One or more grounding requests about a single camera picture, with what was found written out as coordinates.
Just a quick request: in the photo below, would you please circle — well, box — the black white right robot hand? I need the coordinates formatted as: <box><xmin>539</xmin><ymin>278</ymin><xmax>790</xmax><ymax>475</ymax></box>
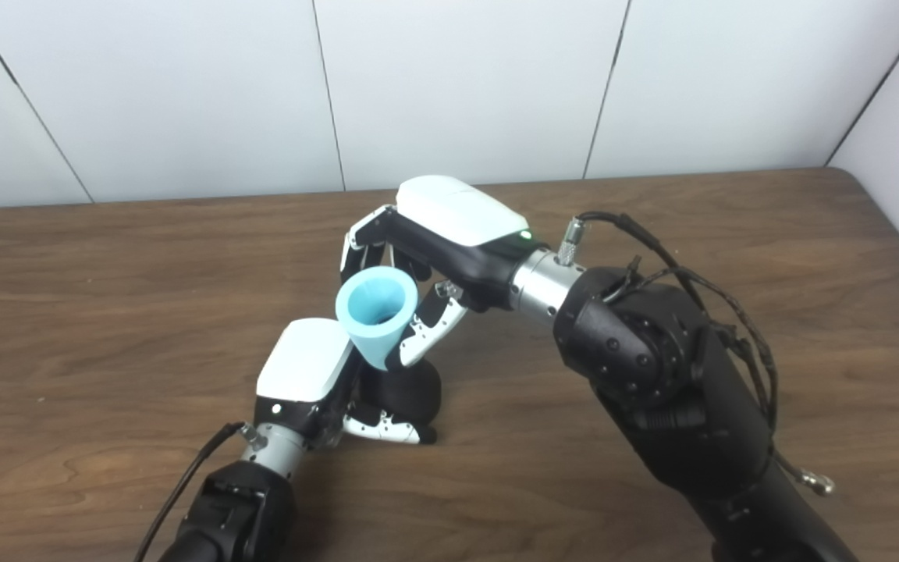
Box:
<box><xmin>339</xmin><ymin>175</ymin><xmax>548</xmax><ymax>369</ymax></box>

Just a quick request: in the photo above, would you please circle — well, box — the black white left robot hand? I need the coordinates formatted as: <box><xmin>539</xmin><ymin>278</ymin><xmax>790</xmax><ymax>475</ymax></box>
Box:
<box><xmin>254</xmin><ymin>318</ymin><xmax>436</xmax><ymax>450</ymax></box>

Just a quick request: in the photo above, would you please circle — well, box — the light blue cylinder cup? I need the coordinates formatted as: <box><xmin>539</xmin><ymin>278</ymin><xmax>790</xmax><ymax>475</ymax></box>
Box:
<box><xmin>335</xmin><ymin>265</ymin><xmax>420</xmax><ymax>371</ymax></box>

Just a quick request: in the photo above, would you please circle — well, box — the black funnel-shaped nozzle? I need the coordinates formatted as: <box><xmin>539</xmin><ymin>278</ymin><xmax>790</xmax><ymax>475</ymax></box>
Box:
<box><xmin>356</xmin><ymin>361</ymin><xmax>442</xmax><ymax>430</ymax></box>

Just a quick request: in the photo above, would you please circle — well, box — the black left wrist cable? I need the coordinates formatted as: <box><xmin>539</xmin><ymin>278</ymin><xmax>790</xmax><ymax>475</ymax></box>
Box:
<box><xmin>133</xmin><ymin>421</ymin><xmax>267</xmax><ymax>562</ymax></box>

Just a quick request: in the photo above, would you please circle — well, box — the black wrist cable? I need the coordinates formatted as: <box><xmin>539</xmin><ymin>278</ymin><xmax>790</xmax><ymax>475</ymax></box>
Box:
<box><xmin>133</xmin><ymin>421</ymin><xmax>267</xmax><ymax>562</ymax></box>
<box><xmin>557</xmin><ymin>211</ymin><xmax>837</xmax><ymax>497</ymax></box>

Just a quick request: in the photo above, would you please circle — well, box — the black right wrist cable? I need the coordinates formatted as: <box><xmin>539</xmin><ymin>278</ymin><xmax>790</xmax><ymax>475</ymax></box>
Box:
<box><xmin>557</xmin><ymin>211</ymin><xmax>837</xmax><ymax>497</ymax></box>

